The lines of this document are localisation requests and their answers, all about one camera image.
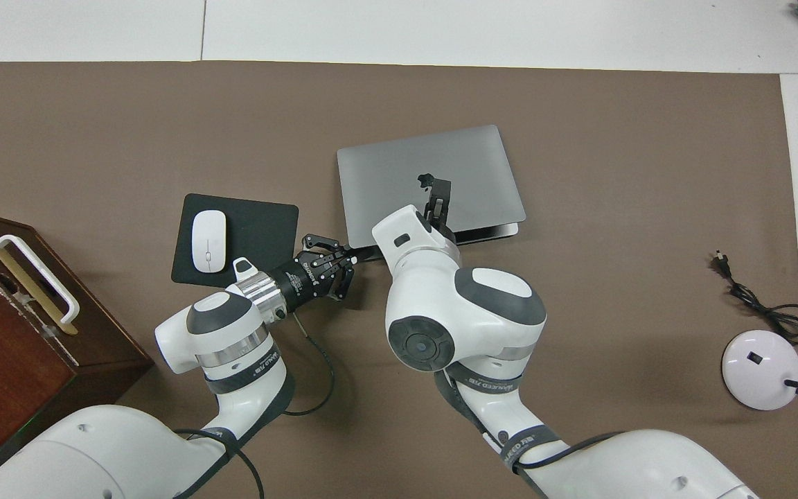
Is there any white box handle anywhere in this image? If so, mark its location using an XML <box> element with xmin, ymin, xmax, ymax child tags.
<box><xmin>0</xmin><ymin>234</ymin><xmax>80</xmax><ymax>325</ymax></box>

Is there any brass handle backplate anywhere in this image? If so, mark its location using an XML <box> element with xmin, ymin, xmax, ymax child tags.
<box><xmin>0</xmin><ymin>236</ymin><xmax>80</xmax><ymax>337</ymax></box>

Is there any dark brown wooden box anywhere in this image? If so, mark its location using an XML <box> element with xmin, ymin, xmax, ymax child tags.
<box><xmin>0</xmin><ymin>205</ymin><xmax>155</xmax><ymax>494</ymax></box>

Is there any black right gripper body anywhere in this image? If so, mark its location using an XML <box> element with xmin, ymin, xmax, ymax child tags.
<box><xmin>421</xmin><ymin>205</ymin><xmax>454</xmax><ymax>233</ymax></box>

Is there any brown table mat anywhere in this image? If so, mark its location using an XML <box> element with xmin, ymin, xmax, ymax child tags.
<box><xmin>0</xmin><ymin>61</ymin><xmax>798</xmax><ymax>499</ymax></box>

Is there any black mouse pad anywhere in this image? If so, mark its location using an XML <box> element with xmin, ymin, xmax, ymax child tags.
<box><xmin>170</xmin><ymin>193</ymin><xmax>300</xmax><ymax>295</ymax></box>

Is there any grey Apple laptop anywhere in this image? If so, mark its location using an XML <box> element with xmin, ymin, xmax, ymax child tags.
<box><xmin>336</xmin><ymin>125</ymin><xmax>527</xmax><ymax>263</ymax></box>

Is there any white computer mouse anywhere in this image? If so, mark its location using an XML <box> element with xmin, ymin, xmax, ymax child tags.
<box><xmin>191</xmin><ymin>210</ymin><xmax>228</xmax><ymax>274</ymax></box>

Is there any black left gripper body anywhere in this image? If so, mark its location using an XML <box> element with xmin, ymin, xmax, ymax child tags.
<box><xmin>274</xmin><ymin>253</ymin><xmax>336</xmax><ymax>313</ymax></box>

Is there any white desk lamp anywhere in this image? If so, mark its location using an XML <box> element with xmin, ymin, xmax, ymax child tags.
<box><xmin>721</xmin><ymin>284</ymin><xmax>798</xmax><ymax>411</ymax></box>

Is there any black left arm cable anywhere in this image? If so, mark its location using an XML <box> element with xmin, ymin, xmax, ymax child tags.
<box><xmin>174</xmin><ymin>315</ymin><xmax>336</xmax><ymax>499</ymax></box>

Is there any thin black lamp cable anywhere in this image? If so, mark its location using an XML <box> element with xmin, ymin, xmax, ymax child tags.
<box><xmin>711</xmin><ymin>251</ymin><xmax>798</xmax><ymax>346</ymax></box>

